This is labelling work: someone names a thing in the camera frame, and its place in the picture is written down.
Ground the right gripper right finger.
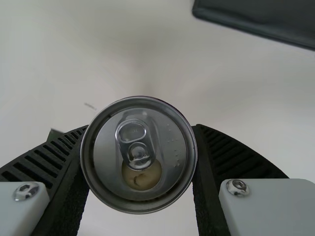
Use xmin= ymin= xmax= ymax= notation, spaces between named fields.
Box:
xmin=191 ymin=123 xmax=315 ymax=236

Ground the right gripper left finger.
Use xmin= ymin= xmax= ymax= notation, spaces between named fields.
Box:
xmin=0 ymin=124 xmax=90 ymax=236

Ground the purple can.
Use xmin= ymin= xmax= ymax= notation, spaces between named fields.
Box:
xmin=79 ymin=95 xmax=198 ymax=214

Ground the dark grey bag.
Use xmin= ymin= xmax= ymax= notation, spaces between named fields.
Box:
xmin=191 ymin=0 xmax=315 ymax=52

